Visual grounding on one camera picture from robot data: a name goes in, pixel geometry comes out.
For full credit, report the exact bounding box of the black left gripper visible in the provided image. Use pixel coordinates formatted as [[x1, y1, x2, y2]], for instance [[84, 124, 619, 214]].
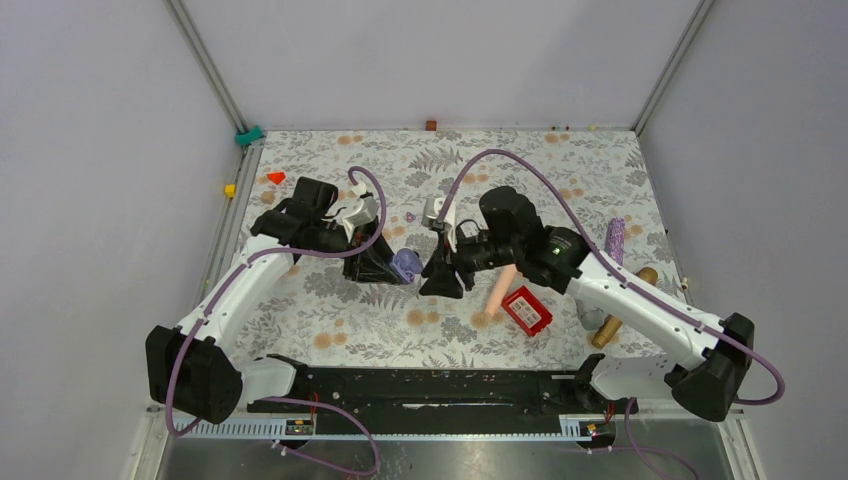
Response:
[[315, 216, 405, 283]]

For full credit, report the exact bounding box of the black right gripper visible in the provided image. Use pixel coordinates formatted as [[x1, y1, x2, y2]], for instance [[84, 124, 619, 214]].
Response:
[[419, 223, 521, 300]]

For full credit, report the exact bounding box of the lavender earbud charging case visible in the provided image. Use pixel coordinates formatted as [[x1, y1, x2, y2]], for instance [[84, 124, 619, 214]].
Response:
[[390, 248, 424, 284]]

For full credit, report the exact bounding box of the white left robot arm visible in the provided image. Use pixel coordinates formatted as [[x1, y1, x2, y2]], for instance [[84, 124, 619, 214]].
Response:
[[145, 177, 404, 424]]

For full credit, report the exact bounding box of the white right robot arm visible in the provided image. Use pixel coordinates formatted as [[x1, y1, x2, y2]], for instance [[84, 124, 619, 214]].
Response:
[[419, 186, 755, 422]]

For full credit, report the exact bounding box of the pink cylindrical tube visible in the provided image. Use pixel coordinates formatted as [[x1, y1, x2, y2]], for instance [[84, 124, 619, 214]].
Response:
[[483, 264, 517, 317]]

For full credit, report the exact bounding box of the red plastic bin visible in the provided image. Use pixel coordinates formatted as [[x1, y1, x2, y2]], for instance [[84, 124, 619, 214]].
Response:
[[501, 286, 553, 337]]

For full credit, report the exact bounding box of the red wedge block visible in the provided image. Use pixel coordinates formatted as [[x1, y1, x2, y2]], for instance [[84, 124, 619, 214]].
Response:
[[266, 171, 286, 185]]

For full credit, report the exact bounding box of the grey microphone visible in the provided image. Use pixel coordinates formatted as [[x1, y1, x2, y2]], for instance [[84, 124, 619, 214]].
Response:
[[575, 300, 607, 331]]

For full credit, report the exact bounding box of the gold microphone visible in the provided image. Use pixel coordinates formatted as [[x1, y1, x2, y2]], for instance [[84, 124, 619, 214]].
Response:
[[590, 266, 660, 350]]

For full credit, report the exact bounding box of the purple glitter microphone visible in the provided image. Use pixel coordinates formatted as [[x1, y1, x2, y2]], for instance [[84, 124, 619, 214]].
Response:
[[604, 217, 626, 265]]

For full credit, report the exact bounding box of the teal curved block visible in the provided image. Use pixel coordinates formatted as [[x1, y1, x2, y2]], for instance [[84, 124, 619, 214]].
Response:
[[235, 125, 265, 147]]

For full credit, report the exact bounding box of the floral patterned mat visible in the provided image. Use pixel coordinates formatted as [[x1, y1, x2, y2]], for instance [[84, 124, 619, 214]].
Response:
[[233, 130, 682, 369]]

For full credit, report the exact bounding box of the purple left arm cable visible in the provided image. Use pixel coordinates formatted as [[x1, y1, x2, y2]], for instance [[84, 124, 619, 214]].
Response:
[[164, 165, 389, 478]]

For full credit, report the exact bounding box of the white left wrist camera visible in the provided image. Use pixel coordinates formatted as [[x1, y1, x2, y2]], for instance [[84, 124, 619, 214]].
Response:
[[338, 193, 381, 243]]

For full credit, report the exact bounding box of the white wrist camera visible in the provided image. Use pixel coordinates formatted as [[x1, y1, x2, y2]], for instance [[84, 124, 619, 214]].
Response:
[[338, 193, 381, 243], [421, 197, 457, 246]]

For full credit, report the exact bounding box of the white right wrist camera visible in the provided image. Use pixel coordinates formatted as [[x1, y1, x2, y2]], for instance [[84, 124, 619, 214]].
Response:
[[421, 197, 457, 246]]

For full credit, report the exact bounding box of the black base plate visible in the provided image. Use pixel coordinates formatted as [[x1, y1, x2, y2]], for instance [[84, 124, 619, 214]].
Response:
[[247, 368, 628, 433]]

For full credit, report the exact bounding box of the white slotted cable duct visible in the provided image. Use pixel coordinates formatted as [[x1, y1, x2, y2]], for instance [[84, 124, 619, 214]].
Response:
[[184, 415, 612, 443]]

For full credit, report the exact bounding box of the aluminium frame rail left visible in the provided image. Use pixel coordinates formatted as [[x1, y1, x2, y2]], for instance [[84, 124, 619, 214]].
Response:
[[164, 1, 261, 300]]

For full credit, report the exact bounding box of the aluminium frame rail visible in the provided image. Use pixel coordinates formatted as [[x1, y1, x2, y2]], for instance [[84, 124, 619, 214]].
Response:
[[164, 1, 261, 300], [630, 0, 717, 137]]

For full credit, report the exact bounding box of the aluminium frame rail right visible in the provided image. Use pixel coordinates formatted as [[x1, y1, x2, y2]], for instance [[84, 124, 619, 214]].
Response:
[[630, 0, 717, 137]]

